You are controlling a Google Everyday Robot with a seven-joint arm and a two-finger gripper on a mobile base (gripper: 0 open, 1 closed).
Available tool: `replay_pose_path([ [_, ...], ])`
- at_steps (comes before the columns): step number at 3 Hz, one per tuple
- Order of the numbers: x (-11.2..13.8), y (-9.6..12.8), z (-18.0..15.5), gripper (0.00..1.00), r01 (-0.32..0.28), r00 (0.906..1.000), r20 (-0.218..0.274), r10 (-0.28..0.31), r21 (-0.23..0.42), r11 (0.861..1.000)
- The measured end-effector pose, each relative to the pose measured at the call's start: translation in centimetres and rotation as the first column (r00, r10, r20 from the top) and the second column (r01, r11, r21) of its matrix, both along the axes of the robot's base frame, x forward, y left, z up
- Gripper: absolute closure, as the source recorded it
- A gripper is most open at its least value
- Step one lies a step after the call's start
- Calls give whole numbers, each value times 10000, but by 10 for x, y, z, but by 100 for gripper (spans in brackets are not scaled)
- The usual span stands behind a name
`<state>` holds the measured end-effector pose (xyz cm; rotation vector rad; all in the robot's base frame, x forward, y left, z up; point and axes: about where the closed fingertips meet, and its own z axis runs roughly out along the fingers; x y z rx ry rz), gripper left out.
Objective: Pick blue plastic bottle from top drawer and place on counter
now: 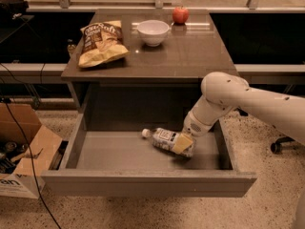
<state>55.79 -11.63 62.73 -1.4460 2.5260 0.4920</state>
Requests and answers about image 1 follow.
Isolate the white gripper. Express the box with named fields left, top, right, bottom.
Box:
left=172, top=111, right=213, bottom=155

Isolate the clear plastic water bottle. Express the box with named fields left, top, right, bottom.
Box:
left=141, top=128, right=195, bottom=158

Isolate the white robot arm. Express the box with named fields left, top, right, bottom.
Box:
left=184, top=73, right=305, bottom=229

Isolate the open grey top drawer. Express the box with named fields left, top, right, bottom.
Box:
left=41, top=85, right=258, bottom=198

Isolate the small bottle behind cabinet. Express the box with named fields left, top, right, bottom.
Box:
left=67, top=39, right=76, bottom=56

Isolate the black office chair base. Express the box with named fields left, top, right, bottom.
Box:
left=270, top=136, right=294, bottom=155

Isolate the white bowl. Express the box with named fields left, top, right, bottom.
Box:
left=137, top=20, right=170, bottom=47

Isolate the red apple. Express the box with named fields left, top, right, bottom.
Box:
left=172, top=7, right=189, bottom=24

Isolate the yellow chip bag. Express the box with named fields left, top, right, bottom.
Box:
left=78, top=21, right=129, bottom=68

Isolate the cardboard box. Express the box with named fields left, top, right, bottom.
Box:
left=0, top=103, right=62, bottom=198

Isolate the black bag on shelf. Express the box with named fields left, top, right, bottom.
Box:
left=0, top=0, right=29, bottom=22

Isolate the black cable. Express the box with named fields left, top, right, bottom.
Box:
left=0, top=62, right=63, bottom=229

